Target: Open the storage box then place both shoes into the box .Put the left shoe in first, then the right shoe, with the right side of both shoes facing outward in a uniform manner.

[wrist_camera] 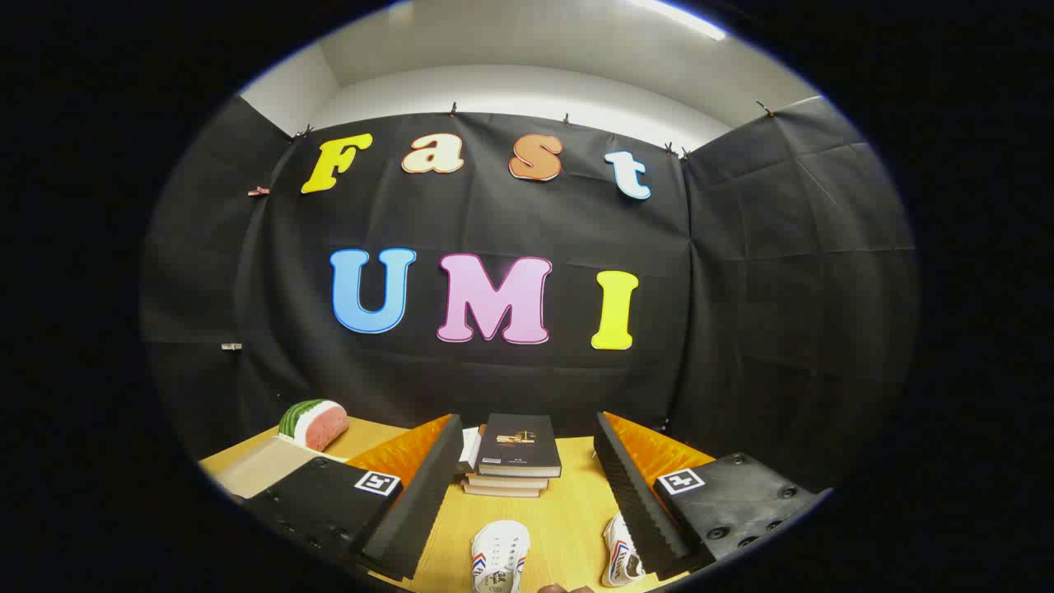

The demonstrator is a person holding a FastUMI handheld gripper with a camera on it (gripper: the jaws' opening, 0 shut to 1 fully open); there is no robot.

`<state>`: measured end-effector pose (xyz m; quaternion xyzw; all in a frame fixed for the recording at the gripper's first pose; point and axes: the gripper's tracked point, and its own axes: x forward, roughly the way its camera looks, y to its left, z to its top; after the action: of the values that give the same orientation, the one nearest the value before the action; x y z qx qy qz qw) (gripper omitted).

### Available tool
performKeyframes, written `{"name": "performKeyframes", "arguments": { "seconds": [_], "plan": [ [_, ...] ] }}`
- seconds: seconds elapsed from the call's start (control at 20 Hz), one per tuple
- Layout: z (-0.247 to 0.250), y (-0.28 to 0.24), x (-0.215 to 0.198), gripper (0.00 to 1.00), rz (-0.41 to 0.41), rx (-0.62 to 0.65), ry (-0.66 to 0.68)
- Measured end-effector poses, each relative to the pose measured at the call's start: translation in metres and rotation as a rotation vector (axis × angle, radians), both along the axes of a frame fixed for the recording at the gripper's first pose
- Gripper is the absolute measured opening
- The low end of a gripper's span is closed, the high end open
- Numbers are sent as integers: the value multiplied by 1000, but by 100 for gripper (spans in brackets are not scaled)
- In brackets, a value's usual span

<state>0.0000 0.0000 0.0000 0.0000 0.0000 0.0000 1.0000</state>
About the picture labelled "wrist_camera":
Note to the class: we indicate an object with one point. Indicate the black cover book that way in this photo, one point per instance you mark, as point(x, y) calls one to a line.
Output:
point(519, 441)

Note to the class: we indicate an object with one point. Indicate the watermelon slice plush toy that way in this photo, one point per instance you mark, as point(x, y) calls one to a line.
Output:
point(321, 424)

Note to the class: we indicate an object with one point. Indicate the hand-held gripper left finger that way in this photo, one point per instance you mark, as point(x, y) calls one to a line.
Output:
point(420, 511)

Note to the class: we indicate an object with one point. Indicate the white canvas shoe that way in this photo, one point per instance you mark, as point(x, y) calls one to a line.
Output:
point(617, 556)
point(498, 552)

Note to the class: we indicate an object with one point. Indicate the white portrait cover book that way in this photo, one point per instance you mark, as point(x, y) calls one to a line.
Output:
point(469, 449)

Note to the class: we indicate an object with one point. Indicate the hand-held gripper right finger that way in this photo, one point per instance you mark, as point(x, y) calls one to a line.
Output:
point(638, 511)

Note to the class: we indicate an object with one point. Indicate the beige fabric storage box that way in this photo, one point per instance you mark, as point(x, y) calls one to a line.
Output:
point(263, 469)

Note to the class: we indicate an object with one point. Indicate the brown spine book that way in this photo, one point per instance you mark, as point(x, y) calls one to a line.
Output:
point(498, 492)
point(502, 482)

